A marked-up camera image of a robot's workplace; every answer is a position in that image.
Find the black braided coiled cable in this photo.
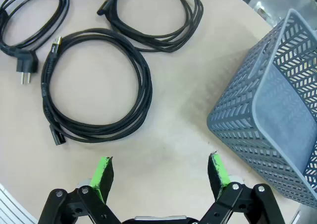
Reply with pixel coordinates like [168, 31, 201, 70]
[96, 0, 205, 53]

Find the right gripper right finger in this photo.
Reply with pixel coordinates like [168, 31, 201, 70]
[198, 152, 285, 224]

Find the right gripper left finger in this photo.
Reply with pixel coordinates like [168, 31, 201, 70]
[38, 156, 122, 224]

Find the black power cable with plug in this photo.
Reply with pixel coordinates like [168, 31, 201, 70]
[0, 0, 70, 86]

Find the white slatted platform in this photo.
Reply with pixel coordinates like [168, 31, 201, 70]
[0, 183, 39, 224]

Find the black cable with gold plug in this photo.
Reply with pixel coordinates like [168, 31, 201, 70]
[41, 27, 154, 146]

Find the grey plastic lattice basket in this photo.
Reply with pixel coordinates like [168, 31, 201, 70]
[207, 8, 317, 209]

